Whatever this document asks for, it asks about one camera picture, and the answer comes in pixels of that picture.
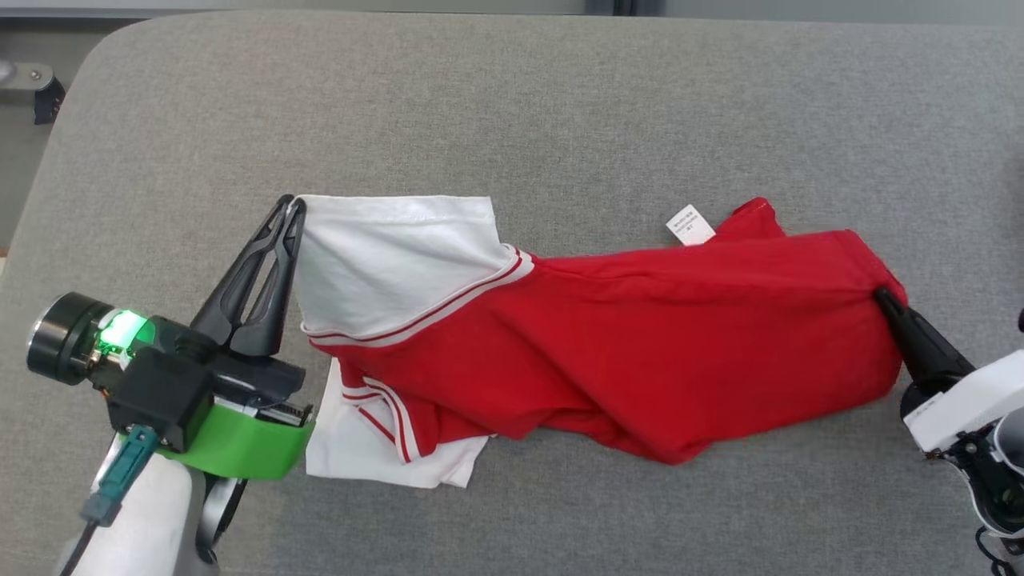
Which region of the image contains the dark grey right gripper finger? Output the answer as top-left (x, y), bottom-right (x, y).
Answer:
top-left (876, 296), bottom-right (937, 390)
top-left (876, 289), bottom-right (974, 378)

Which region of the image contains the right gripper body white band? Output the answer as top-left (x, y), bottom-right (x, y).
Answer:
top-left (900, 350), bottom-right (1024, 537)

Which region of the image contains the teal connector with black cable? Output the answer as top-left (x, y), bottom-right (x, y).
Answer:
top-left (60, 424), bottom-right (161, 576)

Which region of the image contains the black left gripper body green band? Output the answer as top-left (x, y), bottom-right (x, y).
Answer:
top-left (26, 292), bottom-right (318, 482)

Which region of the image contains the red and white garment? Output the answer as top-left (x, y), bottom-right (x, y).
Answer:
top-left (292, 194), bottom-right (909, 490)

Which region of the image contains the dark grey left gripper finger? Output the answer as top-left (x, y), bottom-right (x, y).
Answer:
top-left (190, 194), bottom-right (294, 346)
top-left (230, 199), bottom-right (307, 358)

